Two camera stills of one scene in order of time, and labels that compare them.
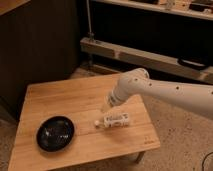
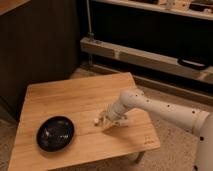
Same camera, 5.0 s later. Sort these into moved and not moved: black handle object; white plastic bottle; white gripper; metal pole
Moved: white gripper
Not moved: white plastic bottle; black handle object; metal pole
